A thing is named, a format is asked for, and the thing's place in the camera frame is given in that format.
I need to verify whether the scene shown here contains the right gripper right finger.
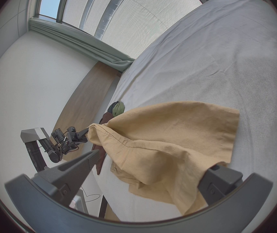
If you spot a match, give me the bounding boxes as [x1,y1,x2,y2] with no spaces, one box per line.
[198,165,243,207]

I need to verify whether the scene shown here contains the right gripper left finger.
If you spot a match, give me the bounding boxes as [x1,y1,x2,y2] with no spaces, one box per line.
[33,150,101,206]

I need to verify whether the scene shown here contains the tan shorts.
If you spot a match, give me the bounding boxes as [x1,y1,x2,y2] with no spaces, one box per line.
[85,101,240,216]

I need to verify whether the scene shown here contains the brown shorts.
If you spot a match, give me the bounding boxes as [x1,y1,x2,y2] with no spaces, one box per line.
[92,112,113,175]

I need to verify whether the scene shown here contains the black garment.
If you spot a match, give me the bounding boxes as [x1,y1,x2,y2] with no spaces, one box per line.
[107,102,119,115]

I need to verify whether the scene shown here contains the green garment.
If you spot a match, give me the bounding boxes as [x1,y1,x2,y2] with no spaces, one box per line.
[112,102,125,117]

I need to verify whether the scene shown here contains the grey-green curtain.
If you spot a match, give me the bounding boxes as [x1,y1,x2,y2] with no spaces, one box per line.
[29,17,134,73]

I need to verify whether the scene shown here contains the bed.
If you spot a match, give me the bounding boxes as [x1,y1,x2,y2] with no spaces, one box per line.
[54,0,277,221]

